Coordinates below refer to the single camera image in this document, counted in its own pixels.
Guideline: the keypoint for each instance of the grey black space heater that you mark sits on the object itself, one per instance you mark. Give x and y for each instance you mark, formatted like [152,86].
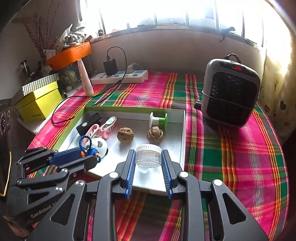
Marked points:
[231,92]

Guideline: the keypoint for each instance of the metal framed glass pot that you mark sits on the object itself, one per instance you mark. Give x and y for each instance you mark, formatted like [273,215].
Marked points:
[24,69]

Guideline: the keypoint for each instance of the striped box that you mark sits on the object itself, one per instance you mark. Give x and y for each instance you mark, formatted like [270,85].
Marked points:
[39,83]

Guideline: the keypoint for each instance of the clear jar white lid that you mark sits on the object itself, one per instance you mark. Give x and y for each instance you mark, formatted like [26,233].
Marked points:
[148,157]

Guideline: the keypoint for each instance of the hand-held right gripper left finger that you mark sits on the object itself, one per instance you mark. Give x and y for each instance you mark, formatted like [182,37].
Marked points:
[130,173]

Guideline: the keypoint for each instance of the clear storage bin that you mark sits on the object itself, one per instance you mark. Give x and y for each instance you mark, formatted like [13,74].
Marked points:
[69,80]

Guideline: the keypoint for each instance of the cream cosmetic tube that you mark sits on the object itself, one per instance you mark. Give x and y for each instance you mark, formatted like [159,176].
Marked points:
[86,83]

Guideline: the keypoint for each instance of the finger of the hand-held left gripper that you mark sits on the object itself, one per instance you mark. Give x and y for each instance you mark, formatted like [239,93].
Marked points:
[69,155]
[87,165]

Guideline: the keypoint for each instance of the cream heart print curtain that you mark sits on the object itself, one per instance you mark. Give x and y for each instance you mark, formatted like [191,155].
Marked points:
[277,81]

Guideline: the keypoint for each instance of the black charger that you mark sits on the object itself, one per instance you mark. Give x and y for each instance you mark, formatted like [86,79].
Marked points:
[110,67]

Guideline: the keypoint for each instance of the dried branches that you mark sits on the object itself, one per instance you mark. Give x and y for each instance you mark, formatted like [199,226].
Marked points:
[38,39]

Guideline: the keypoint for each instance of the yellow box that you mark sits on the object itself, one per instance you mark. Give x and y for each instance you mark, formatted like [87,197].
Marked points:
[41,104]

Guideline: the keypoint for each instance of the plaid blanket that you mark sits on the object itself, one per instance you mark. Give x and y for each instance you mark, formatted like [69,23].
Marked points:
[231,150]

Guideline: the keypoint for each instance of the black bike light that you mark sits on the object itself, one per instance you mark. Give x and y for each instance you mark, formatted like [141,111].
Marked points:
[86,125]

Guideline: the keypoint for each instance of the green and white spool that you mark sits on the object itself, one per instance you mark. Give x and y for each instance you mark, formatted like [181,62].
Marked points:
[163,120]

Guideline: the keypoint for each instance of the black window latch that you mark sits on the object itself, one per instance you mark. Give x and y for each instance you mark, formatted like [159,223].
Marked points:
[227,29]

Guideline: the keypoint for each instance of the pink clip with oval top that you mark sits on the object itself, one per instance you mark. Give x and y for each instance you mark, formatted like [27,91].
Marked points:
[107,127]

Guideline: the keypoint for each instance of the orange tray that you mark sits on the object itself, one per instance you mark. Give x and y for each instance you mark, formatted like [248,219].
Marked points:
[69,54]

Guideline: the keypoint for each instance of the brown walnut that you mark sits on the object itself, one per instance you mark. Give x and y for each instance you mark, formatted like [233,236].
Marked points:
[125,135]
[155,134]

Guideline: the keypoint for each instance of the green and white cardboard box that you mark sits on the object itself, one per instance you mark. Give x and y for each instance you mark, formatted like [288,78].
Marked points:
[140,132]

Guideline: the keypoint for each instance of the dark patterned panel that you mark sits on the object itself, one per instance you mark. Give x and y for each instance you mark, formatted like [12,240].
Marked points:
[4,120]

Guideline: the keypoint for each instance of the crumpled paper bundle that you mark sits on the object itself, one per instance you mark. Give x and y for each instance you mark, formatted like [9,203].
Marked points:
[71,34]

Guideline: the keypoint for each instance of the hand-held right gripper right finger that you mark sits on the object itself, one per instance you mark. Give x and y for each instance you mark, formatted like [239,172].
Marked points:
[167,173]

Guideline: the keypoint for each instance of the white power strip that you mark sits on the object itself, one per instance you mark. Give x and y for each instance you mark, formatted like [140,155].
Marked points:
[138,78]

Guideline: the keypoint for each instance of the white plug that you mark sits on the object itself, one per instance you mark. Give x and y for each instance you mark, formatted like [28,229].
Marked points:
[131,68]

